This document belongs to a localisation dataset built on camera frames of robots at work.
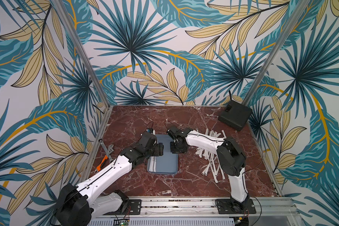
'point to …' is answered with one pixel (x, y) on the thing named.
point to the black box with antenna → (234, 114)
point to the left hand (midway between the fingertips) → (157, 148)
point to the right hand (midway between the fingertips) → (174, 151)
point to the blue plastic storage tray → (168, 163)
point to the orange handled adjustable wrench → (109, 150)
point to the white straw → (153, 164)
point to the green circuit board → (124, 223)
